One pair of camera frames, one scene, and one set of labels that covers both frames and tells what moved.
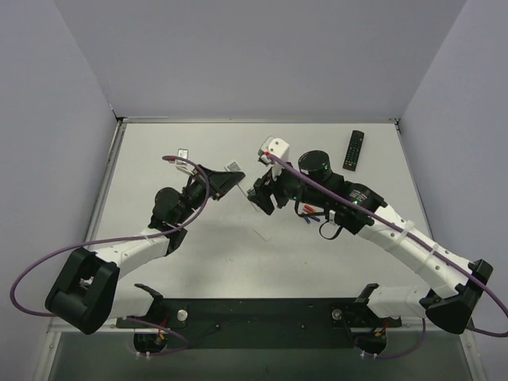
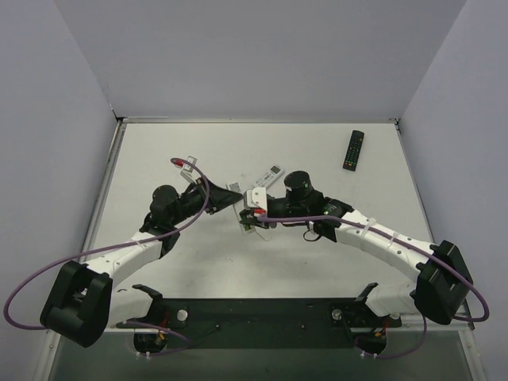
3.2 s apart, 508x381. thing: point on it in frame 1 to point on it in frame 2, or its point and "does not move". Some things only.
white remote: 245,186 to 251,230
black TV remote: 353,152 does not move
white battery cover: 264,233 does not move
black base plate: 263,322 does not move
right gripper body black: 271,190 to 249,217
